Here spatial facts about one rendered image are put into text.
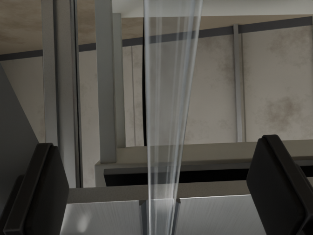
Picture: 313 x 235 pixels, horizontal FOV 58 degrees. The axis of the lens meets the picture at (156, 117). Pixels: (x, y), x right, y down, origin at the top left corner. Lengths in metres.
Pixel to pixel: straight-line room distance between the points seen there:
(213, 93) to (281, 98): 0.67
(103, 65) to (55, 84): 0.16
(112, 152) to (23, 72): 3.58
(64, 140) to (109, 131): 0.15
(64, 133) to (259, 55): 2.78
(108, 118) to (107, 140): 0.04
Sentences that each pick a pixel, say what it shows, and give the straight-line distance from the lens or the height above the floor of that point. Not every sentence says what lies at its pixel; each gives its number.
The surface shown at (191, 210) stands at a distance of 0.19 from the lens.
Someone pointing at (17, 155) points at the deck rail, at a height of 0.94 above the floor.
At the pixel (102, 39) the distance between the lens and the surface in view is 0.55.
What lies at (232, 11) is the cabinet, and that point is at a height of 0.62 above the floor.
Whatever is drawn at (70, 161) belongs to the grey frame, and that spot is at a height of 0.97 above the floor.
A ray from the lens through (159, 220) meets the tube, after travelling 0.17.
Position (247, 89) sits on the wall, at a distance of 3.02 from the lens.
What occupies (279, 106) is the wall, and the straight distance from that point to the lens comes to 3.03.
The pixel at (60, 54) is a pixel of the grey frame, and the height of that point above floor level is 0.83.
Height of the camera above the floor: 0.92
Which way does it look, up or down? level
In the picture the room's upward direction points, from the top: 178 degrees clockwise
